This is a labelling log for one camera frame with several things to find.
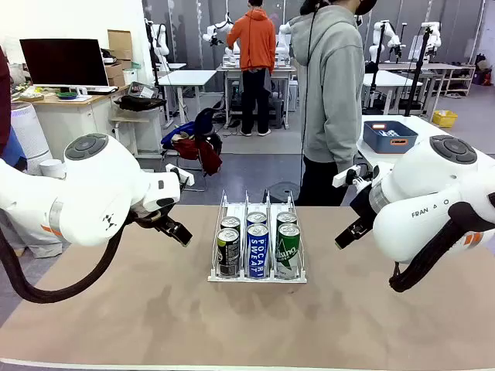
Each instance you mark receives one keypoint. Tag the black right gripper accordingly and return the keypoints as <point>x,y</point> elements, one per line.
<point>363,206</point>

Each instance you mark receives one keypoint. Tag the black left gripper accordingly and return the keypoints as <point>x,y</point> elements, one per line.
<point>149,219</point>

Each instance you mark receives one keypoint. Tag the blue plastic bin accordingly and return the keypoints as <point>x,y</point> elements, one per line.
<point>386,145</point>

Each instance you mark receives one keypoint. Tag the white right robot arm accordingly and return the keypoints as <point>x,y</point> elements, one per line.
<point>417,181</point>

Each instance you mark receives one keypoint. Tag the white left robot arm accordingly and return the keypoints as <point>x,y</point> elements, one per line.
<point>96,185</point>

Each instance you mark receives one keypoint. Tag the person's right forearm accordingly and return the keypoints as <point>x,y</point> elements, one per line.
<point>344,143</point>

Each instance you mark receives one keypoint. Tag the black Pepsi can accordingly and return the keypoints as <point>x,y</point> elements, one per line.
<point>231,222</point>
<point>228,251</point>

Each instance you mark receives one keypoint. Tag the green soda can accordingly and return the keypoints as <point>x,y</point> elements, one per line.
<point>288,251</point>
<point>287,217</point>

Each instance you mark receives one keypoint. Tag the dark red jacket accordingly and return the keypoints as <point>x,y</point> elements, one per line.
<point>209,158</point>

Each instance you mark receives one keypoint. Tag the black round stool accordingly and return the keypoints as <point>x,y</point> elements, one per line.
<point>282,191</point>

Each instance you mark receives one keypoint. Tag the blue Pocari Sweat can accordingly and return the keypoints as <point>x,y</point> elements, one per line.
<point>258,251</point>
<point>257,217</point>

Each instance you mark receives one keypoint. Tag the blue cloth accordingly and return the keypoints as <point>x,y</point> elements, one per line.
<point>174,137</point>

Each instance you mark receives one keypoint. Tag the black backpack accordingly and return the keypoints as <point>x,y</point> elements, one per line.
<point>205,121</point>

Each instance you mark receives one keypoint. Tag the small white side table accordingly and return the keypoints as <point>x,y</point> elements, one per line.
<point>127,120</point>

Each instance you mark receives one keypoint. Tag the black bag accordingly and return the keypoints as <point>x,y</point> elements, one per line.
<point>139,103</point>

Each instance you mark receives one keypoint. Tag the large white table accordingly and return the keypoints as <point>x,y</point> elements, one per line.
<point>425,123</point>

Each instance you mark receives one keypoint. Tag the white round container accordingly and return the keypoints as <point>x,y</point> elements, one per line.
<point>52,168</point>

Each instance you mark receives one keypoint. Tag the grey tray with items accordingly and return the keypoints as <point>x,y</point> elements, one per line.
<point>143,90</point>

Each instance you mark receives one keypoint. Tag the yellow plastic basket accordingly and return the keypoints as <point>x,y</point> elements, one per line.
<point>444,119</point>

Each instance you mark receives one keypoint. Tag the white desk cabinet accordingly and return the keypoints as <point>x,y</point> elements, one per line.
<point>77,116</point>

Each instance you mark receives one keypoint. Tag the black tripod stand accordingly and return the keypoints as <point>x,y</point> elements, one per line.
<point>415,85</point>
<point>373,85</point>

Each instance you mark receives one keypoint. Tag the white background table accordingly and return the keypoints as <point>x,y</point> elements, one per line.
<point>386,79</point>
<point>232,69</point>
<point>185,77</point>

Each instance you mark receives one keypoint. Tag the person in grey hoodie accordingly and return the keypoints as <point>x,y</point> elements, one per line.
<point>328,77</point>

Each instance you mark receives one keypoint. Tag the green plate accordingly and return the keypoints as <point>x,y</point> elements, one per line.
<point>66,94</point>

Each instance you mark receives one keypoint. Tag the white air purifier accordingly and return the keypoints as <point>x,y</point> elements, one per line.
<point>29,131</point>

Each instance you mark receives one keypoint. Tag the long wooden table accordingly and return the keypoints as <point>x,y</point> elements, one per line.
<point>437,66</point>

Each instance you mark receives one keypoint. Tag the large cardboard box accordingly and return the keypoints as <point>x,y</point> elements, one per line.
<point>120,42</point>

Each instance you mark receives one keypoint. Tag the black computer monitor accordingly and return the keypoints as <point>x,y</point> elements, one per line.
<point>63,62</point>

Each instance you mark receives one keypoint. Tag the person in orange hoodie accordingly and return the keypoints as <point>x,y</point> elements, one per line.
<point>251,38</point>

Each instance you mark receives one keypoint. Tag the person in dark red top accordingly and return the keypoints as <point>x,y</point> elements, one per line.
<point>4,96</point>

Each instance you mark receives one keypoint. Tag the metal chair frame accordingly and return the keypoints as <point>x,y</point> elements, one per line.
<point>181,189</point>

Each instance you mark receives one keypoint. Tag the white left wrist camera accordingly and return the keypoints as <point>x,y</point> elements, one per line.
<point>181,178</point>

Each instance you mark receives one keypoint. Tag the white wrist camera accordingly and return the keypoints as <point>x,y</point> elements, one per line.
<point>181,178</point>
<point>344,178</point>

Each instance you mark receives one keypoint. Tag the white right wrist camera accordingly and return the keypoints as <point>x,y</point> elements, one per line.
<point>344,178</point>

